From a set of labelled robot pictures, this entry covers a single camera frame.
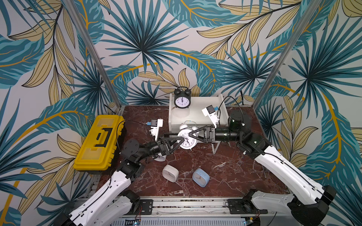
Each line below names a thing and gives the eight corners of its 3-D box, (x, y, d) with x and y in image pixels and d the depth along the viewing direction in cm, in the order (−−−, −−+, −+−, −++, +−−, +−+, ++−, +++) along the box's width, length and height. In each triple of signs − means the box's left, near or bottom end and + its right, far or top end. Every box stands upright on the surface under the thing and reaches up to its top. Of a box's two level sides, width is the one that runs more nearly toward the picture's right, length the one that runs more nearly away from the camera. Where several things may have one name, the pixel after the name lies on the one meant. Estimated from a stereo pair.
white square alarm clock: (162, 176, 85) (160, 171, 78) (167, 168, 89) (166, 162, 82) (175, 183, 83) (174, 179, 76) (179, 174, 86) (179, 169, 79)
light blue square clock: (190, 179, 85) (191, 174, 78) (196, 171, 88) (197, 166, 81) (204, 190, 81) (206, 186, 74) (209, 181, 84) (212, 176, 77)
